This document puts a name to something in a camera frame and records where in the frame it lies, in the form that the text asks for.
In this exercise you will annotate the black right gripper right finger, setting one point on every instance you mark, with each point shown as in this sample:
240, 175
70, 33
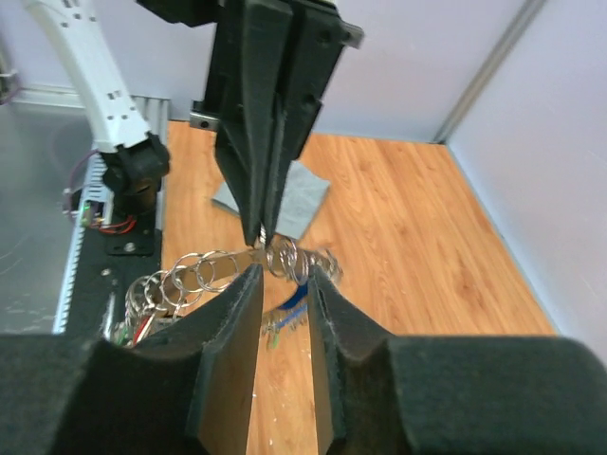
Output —
379, 393

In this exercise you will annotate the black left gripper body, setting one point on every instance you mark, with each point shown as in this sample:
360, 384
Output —
201, 13

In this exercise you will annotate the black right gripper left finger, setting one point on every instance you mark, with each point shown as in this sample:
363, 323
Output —
187, 389

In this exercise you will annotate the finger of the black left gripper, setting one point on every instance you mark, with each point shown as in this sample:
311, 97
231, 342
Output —
313, 47
242, 148

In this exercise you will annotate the silver key with blue tag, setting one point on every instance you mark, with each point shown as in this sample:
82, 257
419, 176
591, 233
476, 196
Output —
293, 311

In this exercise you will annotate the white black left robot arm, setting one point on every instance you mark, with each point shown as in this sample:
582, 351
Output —
134, 156

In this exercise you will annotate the grey felt cloth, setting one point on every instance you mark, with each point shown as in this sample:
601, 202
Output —
303, 197

